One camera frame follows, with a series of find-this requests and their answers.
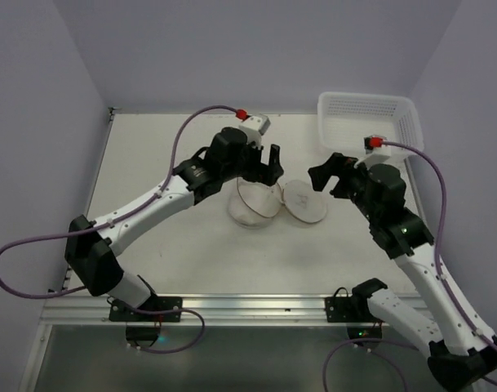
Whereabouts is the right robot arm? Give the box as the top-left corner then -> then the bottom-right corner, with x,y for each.
308,153 -> 497,391

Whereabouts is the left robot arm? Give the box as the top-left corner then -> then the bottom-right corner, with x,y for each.
64,127 -> 284,308

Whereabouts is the white plastic basket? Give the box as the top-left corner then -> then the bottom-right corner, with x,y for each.
317,91 -> 424,158

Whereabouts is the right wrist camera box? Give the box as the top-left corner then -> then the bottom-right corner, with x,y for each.
353,136 -> 392,168

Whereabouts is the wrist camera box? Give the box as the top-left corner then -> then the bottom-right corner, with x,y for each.
353,136 -> 392,168
239,114 -> 271,144

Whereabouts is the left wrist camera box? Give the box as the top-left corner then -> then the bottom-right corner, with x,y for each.
239,114 -> 271,144

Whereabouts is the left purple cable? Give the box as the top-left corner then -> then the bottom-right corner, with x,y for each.
0,105 -> 249,354

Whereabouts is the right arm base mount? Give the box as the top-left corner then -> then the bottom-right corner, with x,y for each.
324,283 -> 384,350

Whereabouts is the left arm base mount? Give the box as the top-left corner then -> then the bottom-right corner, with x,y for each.
109,296 -> 183,347

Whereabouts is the aluminium rail frame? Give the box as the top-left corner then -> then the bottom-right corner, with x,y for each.
17,106 -> 476,392

